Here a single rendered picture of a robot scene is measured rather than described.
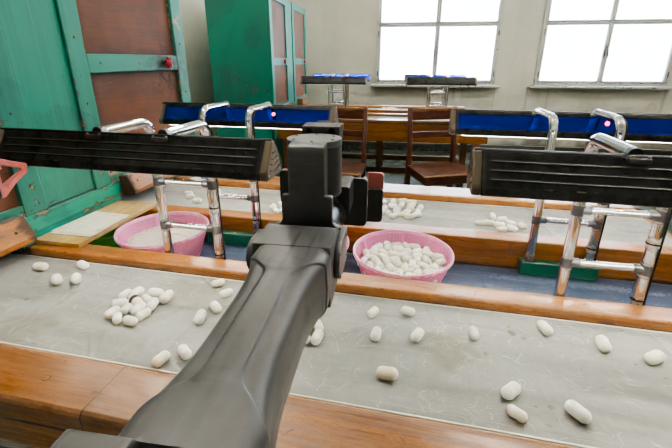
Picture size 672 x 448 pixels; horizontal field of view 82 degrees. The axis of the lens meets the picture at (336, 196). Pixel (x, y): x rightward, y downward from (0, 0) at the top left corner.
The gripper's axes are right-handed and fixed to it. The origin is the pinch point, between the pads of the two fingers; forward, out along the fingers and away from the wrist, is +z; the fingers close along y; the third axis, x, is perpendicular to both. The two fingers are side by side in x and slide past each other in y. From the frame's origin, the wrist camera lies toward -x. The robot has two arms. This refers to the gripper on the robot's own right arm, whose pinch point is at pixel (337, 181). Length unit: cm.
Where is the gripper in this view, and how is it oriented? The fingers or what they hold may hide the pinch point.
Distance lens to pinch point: 59.4
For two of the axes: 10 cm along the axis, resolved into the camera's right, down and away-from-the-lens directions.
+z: 1.5, -3.1, 9.4
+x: 0.0, 9.5, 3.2
